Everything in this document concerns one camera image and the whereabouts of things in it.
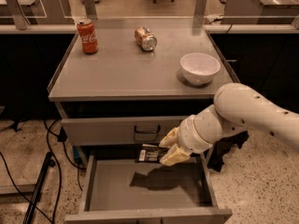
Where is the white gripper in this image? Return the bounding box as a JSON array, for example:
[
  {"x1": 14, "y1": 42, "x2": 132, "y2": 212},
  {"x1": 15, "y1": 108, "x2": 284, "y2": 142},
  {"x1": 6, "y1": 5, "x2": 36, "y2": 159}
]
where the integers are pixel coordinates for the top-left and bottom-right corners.
[{"x1": 159, "y1": 115, "x2": 213, "y2": 166}]

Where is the black rxbar chocolate bar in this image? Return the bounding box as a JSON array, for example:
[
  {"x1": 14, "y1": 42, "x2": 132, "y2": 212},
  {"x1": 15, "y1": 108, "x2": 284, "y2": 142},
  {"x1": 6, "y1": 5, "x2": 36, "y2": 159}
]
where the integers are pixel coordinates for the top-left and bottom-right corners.
[{"x1": 136, "y1": 144, "x2": 168, "y2": 163}]

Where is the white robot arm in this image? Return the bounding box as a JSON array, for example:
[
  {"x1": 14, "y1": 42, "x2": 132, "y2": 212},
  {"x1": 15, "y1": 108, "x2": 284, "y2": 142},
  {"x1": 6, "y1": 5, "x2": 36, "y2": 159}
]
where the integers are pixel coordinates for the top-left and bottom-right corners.
[{"x1": 159, "y1": 83, "x2": 299, "y2": 166}]

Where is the closed grey upper drawer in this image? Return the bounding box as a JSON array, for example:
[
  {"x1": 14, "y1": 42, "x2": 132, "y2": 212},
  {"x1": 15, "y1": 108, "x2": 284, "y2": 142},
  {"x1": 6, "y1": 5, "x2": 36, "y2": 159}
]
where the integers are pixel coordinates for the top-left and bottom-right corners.
[{"x1": 62, "y1": 116, "x2": 185, "y2": 146}]

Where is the open grey middle drawer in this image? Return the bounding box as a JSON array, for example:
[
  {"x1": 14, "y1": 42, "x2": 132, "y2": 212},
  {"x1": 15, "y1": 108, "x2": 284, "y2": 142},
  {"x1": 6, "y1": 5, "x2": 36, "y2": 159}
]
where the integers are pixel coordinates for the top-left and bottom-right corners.
[{"x1": 65, "y1": 155, "x2": 232, "y2": 224}]

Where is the grey metal drawer cabinet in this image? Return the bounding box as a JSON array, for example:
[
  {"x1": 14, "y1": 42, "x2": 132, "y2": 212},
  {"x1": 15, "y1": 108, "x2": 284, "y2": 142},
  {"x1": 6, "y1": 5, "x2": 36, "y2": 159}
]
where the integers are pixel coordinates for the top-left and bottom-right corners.
[{"x1": 46, "y1": 17, "x2": 243, "y2": 224}]

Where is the dark cloth beside cabinet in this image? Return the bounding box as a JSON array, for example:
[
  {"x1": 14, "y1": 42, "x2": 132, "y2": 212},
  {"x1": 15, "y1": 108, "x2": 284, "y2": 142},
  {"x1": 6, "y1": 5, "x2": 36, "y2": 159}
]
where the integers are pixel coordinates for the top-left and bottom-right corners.
[{"x1": 207, "y1": 132, "x2": 249, "y2": 172}]

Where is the white ceramic bowl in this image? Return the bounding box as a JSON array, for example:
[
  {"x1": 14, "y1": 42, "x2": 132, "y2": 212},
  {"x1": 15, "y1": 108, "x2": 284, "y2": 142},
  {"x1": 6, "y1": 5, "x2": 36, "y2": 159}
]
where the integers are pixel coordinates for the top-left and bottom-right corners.
[{"x1": 180, "y1": 53, "x2": 221, "y2": 86}]

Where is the tipped silver orange can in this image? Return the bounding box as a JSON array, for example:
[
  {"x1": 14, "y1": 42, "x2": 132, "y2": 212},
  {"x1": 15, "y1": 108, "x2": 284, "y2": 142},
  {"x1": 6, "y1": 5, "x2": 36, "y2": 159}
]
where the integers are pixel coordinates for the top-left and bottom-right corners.
[{"x1": 135, "y1": 26, "x2": 157, "y2": 51}]

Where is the black bar on floor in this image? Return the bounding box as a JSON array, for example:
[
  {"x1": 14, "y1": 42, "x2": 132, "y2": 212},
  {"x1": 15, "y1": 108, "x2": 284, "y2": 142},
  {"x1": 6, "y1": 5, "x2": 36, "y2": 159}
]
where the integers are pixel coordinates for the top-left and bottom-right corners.
[{"x1": 22, "y1": 152, "x2": 52, "y2": 224}]

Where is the red coca-cola can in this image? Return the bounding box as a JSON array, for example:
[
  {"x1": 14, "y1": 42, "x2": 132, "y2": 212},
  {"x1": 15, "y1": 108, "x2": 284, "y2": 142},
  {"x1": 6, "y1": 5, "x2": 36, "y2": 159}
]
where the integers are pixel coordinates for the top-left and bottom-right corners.
[{"x1": 77, "y1": 19, "x2": 98, "y2": 54}]

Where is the grey desk back right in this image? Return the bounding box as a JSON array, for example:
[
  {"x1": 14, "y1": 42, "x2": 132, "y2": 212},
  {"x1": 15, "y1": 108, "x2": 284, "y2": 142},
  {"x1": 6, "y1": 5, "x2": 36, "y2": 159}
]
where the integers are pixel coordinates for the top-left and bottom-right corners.
[{"x1": 221, "y1": 0, "x2": 299, "y2": 24}]

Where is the grey desk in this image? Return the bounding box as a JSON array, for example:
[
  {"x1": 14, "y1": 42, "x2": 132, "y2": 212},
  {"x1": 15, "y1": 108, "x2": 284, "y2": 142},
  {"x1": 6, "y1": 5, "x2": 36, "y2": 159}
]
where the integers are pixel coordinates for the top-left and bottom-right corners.
[
  {"x1": 0, "y1": 0, "x2": 74, "y2": 25},
  {"x1": 221, "y1": 0, "x2": 299, "y2": 24}
]

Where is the grey desk back left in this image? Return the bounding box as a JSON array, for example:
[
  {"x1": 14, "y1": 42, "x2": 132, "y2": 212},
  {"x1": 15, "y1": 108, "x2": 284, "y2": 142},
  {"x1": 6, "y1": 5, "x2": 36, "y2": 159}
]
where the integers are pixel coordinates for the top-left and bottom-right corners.
[{"x1": 0, "y1": 0, "x2": 74, "y2": 25}]

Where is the black drawer handle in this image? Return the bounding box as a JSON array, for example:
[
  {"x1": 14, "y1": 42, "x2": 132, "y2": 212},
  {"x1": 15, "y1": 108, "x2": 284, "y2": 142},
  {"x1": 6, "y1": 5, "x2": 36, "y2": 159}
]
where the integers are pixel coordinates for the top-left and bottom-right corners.
[{"x1": 134, "y1": 125, "x2": 161, "y2": 134}]

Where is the black floor cable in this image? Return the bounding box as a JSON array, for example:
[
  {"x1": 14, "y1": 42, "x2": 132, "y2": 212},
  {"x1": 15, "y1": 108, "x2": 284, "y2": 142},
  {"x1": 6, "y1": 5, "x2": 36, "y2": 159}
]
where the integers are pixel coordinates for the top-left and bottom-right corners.
[{"x1": 0, "y1": 119, "x2": 87, "y2": 224}]

